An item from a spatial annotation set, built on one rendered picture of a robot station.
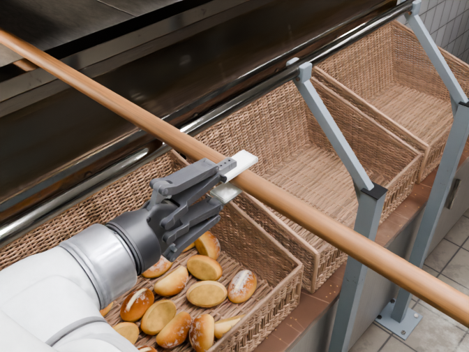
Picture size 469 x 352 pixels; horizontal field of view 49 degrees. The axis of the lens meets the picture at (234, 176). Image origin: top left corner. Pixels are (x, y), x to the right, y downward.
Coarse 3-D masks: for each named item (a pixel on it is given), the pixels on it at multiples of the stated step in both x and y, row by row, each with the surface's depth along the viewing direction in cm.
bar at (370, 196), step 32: (416, 0) 133; (352, 32) 117; (416, 32) 136; (288, 64) 106; (256, 96) 97; (192, 128) 88; (128, 160) 80; (352, 160) 108; (448, 160) 146; (64, 192) 74; (96, 192) 77; (384, 192) 108; (0, 224) 69; (32, 224) 71; (416, 256) 172; (352, 288) 126; (352, 320) 136; (384, 320) 195; (416, 320) 195
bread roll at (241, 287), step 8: (240, 272) 131; (248, 272) 131; (232, 280) 130; (240, 280) 129; (248, 280) 129; (256, 280) 133; (232, 288) 128; (240, 288) 128; (248, 288) 129; (232, 296) 128; (240, 296) 128; (248, 296) 129
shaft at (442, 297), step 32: (0, 32) 108; (64, 64) 97; (96, 96) 90; (160, 128) 81; (256, 192) 70; (320, 224) 64; (352, 256) 62; (384, 256) 60; (416, 288) 57; (448, 288) 56
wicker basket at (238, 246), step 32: (160, 160) 137; (128, 192) 132; (64, 224) 121; (224, 224) 136; (256, 224) 126; (0, 256) 111; (224, 256) 142; (256, 256) 133; (288, 256) 122; (256, 288) 134; (288, 288) 121; (192, 320) 126; (256, 320) 115
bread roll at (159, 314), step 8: (160, 304) 122; (168, 304) 123; (152, 312) 121; (160, 312) 121; (168, 312) 122; (176, 312) 124; (144, 320) 120; (152, 320) 120; (160, 320) 121; (168, 320) 122; (144, 328) 119; (152, 328) 119; (160, 328) 120
